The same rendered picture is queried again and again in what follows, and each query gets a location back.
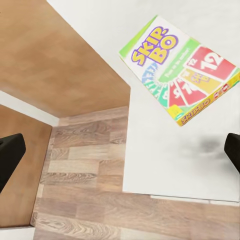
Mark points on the board game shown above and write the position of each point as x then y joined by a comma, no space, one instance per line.
184,75

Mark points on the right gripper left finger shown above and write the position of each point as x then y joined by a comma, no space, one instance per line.
12,149

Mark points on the desk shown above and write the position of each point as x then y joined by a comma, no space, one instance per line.
186,163

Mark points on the sliding door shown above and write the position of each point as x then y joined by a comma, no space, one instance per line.
18,196
46,63

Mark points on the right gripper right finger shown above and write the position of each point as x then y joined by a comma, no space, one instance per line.
232,149

